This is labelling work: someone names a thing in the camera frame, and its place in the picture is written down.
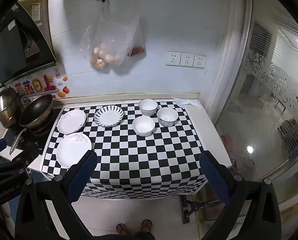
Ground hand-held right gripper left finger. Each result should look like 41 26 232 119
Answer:
14 150 98 240

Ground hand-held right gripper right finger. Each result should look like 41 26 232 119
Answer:
199 151 282 240

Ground white plate grey flower print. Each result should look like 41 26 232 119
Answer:
56 133 92 168

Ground white plate branch print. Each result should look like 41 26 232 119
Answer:
57 109 87 134

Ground white plate dark stripes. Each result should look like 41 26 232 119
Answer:
94 105 124 127

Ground white bowl blue pattern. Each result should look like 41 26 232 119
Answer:
157 107 179 127

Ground plain white bowl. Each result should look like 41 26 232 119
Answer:
132 116 156 137

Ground white bowl dark rim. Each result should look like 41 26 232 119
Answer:
138 99 158 117

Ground black cooktop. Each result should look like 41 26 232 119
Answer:
4 110 62 160

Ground steel pot with lid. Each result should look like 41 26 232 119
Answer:
0 84 23 129

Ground dark frying pan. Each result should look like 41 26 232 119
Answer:
9 94 54 155

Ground person's left foot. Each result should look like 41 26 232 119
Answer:
116 224 129 237

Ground person's foot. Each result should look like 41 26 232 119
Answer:
140 219 153 234
116 224 129 237

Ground black white checkered mat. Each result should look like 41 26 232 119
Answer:
40 99 209 200

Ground person's dark pants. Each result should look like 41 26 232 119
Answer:
93 231 156 240

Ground white paper towel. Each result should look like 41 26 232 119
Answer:
174 98 202 109

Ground person's right foot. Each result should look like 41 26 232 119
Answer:
140 219 153 234

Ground glass sliding door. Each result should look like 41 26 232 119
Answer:
214 0 298 205

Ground dark ribbed rack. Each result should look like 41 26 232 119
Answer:
277 117 298 153

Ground black range hood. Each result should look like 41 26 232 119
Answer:
0 0 58 87

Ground plastic bag of brown nuts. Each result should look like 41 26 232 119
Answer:
89 55 107 69

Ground clear plastic bag of eggs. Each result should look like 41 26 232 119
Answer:
79 1 141 69

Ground plastic bag of red food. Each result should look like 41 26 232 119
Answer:
128 22 146 57

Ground black metal bracket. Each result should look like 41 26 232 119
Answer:
179 194 217 224

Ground colourful wall stickers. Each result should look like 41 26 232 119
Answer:
8 67 71 100

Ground white wall socket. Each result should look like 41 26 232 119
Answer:
166 51 181 66
193 54 207 69
180 53 195 67

